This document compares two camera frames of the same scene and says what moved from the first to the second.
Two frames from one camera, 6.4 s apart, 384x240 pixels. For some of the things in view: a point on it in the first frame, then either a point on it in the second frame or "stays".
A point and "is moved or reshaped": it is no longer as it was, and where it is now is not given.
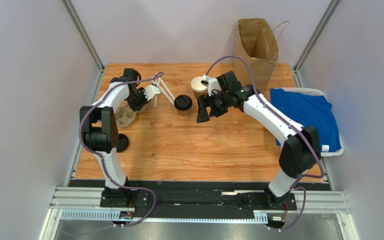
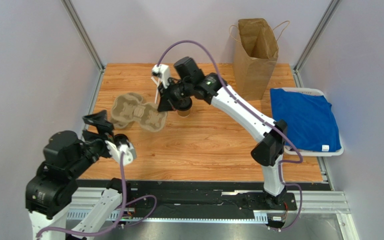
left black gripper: [137, 107] -> [100, 120]
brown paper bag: [254, 41] stays
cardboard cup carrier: [125, 115] is moved or reshaped
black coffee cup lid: [183, 102] stays
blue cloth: [309, 109] stays
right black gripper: [212, 103] -> [169, 94]
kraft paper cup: [183, 113] stays
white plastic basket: [324, 154] stays
